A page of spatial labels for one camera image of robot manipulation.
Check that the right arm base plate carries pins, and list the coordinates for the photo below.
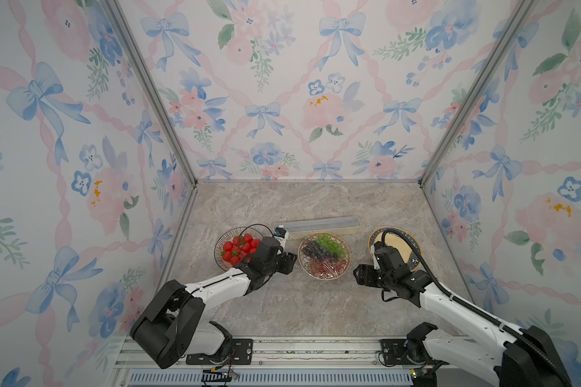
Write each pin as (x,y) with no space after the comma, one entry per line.
(394,352)

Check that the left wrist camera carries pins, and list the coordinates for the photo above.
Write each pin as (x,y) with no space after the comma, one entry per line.
(281,234)

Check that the green grapes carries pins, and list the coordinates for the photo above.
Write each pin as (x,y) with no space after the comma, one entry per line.
(332,244)

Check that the glass plate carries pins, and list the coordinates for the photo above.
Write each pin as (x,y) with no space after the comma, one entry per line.
(228,236)

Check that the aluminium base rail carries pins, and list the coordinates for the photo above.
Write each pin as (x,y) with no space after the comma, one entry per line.
(290,361)

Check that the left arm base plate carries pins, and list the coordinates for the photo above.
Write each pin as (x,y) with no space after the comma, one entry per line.
(234,352)

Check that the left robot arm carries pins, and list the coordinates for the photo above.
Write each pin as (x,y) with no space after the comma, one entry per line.
(175,324)

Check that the left aluminium corner post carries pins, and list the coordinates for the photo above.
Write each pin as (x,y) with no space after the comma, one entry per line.
(126,38)

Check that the blue yellow-rimmed plate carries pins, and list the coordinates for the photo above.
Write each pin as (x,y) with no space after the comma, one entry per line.
(402,242)

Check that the red strawberries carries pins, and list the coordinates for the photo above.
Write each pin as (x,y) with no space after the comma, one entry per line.
(238,248)

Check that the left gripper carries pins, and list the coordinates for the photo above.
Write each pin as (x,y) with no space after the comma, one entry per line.
(288,262)

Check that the black grapes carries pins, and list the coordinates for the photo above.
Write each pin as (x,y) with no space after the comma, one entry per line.
(314,250)

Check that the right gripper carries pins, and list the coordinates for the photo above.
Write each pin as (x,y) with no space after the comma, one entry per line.
(365,271)

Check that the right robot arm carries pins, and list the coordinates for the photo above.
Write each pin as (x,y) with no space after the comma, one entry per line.
(498,352)

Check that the bread slices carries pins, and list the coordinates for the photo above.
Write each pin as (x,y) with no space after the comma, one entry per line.
(395,241)

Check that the right aluminium corner post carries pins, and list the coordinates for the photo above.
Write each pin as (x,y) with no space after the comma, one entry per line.
(511,30)

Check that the red grapes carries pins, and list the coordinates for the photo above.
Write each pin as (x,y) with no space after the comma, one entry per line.
(326,269)

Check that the plastic wrap dispenser box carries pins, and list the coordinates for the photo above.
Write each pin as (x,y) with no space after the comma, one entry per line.
(338,226)

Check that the aluminium corner post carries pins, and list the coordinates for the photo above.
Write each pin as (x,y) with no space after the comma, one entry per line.
(126,38)
(511,30)

